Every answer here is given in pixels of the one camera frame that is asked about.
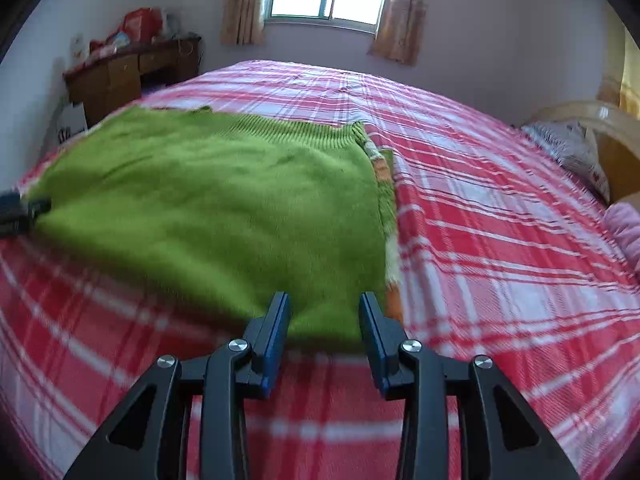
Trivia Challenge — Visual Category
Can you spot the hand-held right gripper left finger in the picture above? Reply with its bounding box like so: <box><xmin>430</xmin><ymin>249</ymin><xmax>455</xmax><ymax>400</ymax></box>
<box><xmin>62</xmin><ymin>291</ymin><xmax>292</xmax><ymax>480</ymax></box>

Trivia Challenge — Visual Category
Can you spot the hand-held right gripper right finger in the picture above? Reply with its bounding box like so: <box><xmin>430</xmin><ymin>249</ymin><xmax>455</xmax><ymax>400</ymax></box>
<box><xmin>359</xmin><ymin>291</ymin><xmax>581</xmax><ymax>480</ymax></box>

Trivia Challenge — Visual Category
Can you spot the green striped knit sweater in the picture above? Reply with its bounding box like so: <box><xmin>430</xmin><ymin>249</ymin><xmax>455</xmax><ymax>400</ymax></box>
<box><xmin>22</xmin><ymin>105</ymin><xmax>405</xmax><ymax>351</ymax></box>

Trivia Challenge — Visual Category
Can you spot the white paper bag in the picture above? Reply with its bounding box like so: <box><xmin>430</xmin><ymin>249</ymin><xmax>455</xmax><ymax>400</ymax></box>
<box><xmin>55</xmin><ymin>101</ymin><xmax>90</xmax><ymax>143</ymax></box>

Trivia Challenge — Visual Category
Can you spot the bed with red plaid sheet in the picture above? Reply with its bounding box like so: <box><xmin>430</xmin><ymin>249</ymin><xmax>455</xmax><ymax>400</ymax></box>
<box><xmin>0</xmin><ymin>59</ymin><xmax>640</xmax><ymax>480</ymax></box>

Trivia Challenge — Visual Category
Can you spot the brown wooden desk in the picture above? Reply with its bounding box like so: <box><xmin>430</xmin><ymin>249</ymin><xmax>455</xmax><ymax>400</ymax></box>
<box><xmin>64</xmin><ymin>35</ymin><xmax>203</xmax><ymax>128</ymax></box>

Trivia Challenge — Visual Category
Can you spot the pile of small boxes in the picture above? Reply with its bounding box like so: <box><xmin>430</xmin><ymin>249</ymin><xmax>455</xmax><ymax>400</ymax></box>
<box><xmin>90</xmin><ymin>30</ymin><xmax>133</xmax><ymax>61</ymax></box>

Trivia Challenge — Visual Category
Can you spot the red gift box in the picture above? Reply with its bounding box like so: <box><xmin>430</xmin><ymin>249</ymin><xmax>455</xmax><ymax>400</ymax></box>
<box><xmin>120</xmin><ymin>7</ymin><xmax>163</xmax><ymax>43</ymax></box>

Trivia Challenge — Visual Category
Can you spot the patterned pillow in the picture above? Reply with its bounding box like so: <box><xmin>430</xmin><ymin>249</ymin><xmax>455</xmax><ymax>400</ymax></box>
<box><xmin>520</xmin><ymin>121</ymin><xmax>612</xmax><ymax>205</ymax></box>

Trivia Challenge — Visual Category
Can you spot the pink blanket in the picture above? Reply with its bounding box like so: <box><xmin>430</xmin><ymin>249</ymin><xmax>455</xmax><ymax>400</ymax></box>
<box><xmin>602</xmin><ymin>202</ymin><xmax>640</xmax><ymax>273</ymax></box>

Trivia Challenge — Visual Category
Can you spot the beige floral curtain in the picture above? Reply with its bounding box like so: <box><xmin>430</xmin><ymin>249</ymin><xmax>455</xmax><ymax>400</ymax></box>
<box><xmin>367</xmin><ymin>0</ymin><xmax>430</xmax><ymax>66</ymax></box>
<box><xmin>220</xmin><ymin>0</ymin><xmax>268</xmax><ymax>46</ymax></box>

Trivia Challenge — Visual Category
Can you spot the cream wooden headboard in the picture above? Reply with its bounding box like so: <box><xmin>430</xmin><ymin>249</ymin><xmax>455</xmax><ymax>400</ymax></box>
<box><xmin>530</xmin><ymin>100</ymin><xmax>640</xmax><ymax>206</ymax></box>

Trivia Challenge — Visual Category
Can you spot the yellow curtain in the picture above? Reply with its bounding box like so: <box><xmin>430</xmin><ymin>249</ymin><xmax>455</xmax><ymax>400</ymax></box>
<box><xmin>597</xmin><ymin>20</ymin><xmax>640</xmax><ymax>121</ymax></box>

